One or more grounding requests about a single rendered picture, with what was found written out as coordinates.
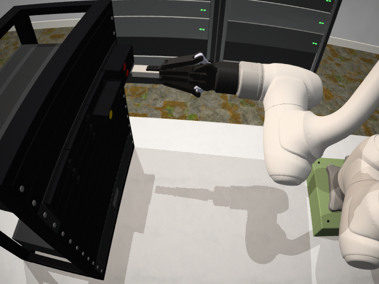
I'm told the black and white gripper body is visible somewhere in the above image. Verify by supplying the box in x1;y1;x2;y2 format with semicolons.
192;60;239;95

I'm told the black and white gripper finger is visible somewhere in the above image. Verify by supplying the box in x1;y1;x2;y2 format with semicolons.
132;51;210;79
132;74;207;97

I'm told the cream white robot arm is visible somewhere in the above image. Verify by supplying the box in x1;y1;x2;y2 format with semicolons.
236;60;379;270

